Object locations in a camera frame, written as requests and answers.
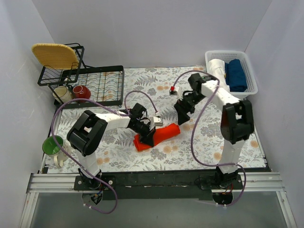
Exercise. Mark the aluminium frame rail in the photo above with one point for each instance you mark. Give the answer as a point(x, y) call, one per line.
point(72, 183)

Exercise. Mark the red mug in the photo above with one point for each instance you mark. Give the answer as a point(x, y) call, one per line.
point(81, 91)

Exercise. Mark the floral table mat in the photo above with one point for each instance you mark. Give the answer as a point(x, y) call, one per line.
point(199, 143)

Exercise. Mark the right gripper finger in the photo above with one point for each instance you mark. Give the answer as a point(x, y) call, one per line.
point(190, 108)
point(182, 114)

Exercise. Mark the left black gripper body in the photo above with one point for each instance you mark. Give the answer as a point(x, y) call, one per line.
point(145, 131)

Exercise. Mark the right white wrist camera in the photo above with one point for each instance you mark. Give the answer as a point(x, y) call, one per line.
point(175, 90)

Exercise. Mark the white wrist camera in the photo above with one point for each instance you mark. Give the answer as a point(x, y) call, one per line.
point(175, 90)
point(156, 121)

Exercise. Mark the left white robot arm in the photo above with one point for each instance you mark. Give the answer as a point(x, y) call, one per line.
point(87, 132)

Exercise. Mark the orange t shirt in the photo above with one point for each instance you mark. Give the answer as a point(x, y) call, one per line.
point(161, 135)

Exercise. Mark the rolled white t shirt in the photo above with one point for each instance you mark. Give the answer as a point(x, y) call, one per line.
point(217, 69)

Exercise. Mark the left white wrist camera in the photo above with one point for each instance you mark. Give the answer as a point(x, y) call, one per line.
point(156, 121)

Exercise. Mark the rolled blue t shirt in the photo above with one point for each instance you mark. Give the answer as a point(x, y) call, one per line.
point(235, 76)

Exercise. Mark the woven yellow plate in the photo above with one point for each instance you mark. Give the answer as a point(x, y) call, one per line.
point(56, 56)

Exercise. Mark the cream mug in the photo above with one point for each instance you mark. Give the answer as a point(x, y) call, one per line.
point(62, 94)

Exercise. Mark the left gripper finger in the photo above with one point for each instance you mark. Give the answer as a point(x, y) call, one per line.
point(147, 140)
point(151, 132)

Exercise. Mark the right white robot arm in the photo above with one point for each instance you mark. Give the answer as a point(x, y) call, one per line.
point(237, 122)

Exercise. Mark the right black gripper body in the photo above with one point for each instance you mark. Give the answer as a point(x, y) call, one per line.
point(184, 107)

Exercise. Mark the green floral mug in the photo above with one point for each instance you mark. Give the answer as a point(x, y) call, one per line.
point(51, 149)

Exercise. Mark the black wire dish rack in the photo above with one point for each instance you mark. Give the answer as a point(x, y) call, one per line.
point(105, 83)

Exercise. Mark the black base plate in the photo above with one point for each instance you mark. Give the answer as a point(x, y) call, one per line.
point(191, 184)

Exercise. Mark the white plastic basket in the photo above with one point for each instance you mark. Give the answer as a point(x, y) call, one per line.
point(227, 56)

